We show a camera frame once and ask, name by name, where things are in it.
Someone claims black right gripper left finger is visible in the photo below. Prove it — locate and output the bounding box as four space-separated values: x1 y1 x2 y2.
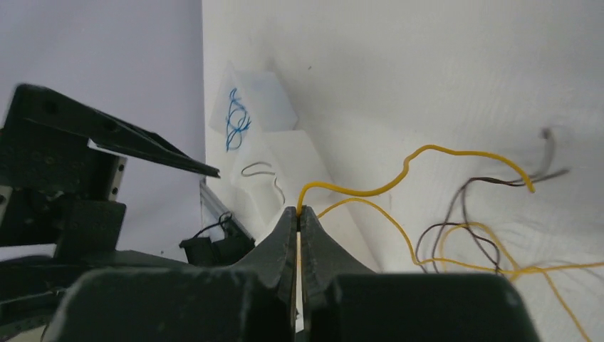
43 207 296 341

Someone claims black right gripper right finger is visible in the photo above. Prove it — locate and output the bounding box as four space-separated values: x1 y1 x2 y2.
301 207 539 341

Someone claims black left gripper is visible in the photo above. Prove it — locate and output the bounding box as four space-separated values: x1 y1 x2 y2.
1 83 219 302

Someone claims blue cable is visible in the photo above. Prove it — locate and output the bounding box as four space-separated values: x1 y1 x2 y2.
225 87 252 153

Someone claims cable bundle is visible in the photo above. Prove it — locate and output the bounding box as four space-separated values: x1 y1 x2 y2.
296 127 604 342

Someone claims white foam compartment tray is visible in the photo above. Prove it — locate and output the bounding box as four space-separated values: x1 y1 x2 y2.
209 63 332 224

